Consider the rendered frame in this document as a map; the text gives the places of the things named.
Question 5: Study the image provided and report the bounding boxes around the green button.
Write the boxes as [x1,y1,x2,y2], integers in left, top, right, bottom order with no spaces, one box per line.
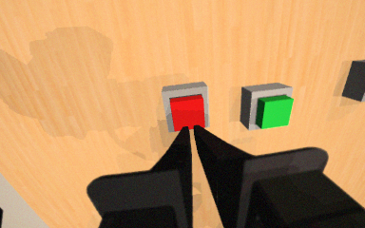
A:
[240,83,294,131]

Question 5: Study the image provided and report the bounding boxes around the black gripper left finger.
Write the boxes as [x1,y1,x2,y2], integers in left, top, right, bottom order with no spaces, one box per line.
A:
[86,126,194,228]

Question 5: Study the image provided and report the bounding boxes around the red button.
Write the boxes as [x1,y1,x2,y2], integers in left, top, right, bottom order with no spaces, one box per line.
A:
[162,82,210,133]

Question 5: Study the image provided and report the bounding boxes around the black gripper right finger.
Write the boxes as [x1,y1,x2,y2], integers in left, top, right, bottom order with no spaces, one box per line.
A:
[193,125,329,228]

